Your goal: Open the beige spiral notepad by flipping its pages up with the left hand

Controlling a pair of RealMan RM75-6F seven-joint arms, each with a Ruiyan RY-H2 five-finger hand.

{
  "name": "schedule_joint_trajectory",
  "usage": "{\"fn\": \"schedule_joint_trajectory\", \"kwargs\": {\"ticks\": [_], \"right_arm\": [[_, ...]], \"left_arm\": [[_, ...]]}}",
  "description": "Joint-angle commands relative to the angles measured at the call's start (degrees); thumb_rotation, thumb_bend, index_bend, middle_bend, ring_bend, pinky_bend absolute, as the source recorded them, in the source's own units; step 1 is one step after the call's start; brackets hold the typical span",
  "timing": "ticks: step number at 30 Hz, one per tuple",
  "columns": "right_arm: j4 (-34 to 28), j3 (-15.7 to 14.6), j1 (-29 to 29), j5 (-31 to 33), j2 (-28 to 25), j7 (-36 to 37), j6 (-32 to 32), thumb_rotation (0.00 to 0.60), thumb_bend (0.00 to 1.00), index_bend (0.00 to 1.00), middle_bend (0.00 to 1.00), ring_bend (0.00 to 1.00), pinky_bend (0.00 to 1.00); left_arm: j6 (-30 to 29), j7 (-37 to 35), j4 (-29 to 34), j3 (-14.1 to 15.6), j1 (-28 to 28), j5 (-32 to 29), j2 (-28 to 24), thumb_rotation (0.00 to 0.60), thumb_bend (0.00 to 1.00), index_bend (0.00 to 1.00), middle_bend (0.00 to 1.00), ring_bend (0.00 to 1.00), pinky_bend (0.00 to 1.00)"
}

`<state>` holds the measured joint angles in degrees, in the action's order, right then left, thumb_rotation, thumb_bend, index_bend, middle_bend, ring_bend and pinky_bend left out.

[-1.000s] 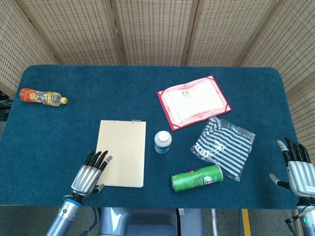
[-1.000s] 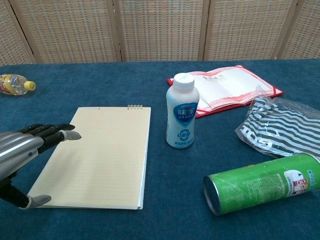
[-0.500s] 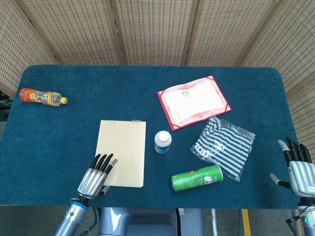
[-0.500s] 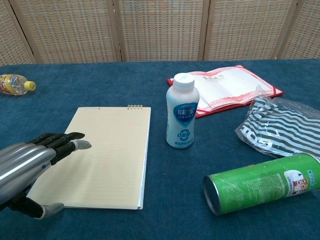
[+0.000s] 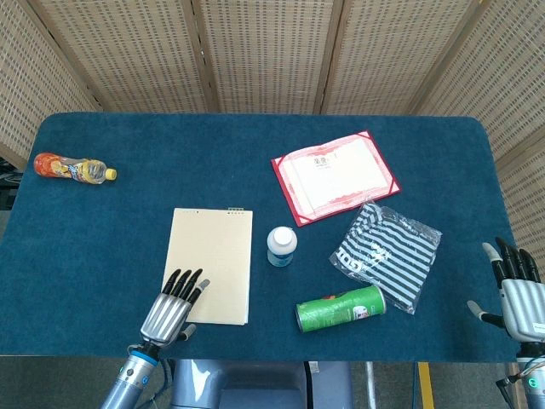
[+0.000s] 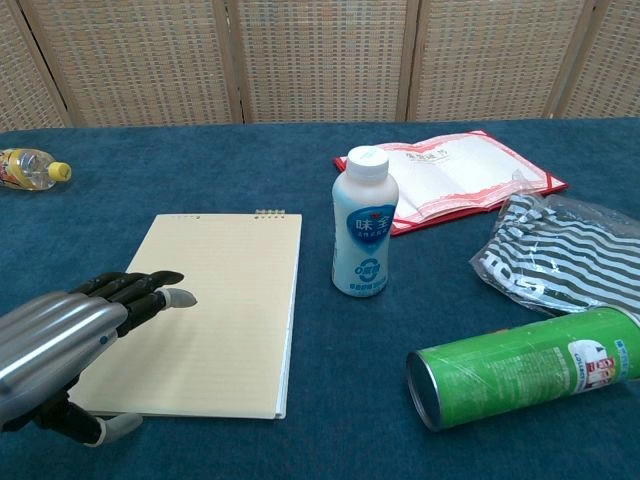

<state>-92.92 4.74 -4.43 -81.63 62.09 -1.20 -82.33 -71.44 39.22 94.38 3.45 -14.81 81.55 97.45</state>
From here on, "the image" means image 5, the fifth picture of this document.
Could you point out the dark equipment behind table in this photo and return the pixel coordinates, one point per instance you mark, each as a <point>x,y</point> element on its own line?
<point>6,187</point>

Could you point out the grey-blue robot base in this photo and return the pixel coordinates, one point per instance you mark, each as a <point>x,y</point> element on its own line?
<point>255,387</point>

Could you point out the orange yellow drink bottle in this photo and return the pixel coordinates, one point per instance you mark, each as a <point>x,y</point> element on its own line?
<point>72,168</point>

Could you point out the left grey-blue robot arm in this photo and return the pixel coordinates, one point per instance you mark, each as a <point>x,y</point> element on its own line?
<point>127,379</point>

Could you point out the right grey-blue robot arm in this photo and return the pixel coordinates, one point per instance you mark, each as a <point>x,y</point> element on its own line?
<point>536,383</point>

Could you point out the striped garment in plastic bag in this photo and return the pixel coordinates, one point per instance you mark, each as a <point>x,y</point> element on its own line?
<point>383,255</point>

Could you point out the blue table cloth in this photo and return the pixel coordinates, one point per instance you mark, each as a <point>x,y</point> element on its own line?
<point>127,170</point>

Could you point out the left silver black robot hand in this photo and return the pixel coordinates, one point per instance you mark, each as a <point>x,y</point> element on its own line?
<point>166,313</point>

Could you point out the beige notepad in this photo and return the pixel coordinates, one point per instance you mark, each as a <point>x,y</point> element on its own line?
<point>213,247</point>

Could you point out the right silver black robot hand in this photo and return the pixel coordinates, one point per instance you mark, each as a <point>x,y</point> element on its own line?
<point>526,307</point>

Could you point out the small white plastic bottle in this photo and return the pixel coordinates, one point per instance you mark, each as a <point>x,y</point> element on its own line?
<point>282,249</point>

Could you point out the green chips can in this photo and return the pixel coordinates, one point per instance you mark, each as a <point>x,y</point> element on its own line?
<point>340,309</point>

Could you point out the red certificate folder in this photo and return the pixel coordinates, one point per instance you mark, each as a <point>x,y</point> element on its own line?
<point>336,179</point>

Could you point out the white metal pole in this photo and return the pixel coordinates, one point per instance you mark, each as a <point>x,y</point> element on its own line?
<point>370,383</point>

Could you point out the woven bamboo screen panel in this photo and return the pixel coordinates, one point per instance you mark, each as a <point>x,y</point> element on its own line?
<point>127,55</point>
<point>25,85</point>
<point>511,85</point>
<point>268,55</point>
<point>528,191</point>
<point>383,55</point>

